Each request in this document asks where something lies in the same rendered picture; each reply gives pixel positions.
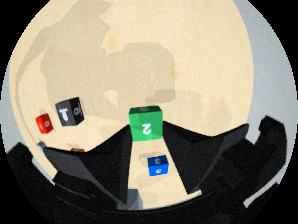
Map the blue block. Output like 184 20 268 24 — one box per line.
148 155 169 176

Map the green block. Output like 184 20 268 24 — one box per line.
129 105 164 143

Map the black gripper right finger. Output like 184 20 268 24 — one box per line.
162 121 249 194

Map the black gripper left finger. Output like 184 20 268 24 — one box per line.
43 124 133 205

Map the red block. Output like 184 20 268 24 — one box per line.
36 113 53 135

